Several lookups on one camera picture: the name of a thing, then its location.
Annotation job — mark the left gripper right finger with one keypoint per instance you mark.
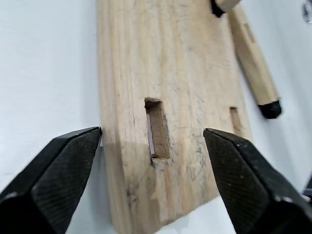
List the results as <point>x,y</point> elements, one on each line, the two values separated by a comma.
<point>256,180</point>

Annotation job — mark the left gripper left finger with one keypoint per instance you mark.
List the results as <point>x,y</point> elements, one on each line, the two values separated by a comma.
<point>48,180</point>

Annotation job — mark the wooden seat board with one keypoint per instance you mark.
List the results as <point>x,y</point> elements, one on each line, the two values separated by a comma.
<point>178,97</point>

